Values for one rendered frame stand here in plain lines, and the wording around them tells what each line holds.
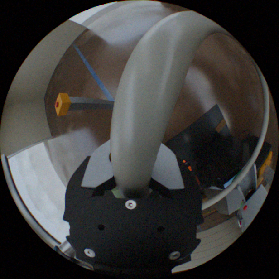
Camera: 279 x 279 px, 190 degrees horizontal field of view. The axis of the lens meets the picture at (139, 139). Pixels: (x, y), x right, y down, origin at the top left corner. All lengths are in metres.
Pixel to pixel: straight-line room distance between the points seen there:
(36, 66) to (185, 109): 6.17
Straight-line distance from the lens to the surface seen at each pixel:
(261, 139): 0.44
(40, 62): 5.78
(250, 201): 0.77
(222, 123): 1.60
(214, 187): 1.01
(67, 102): 0.67
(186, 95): 1.39
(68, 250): 0.71
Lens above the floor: 1.33
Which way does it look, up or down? 66 degrees down
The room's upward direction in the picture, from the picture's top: 132 degrees counter-clockwise
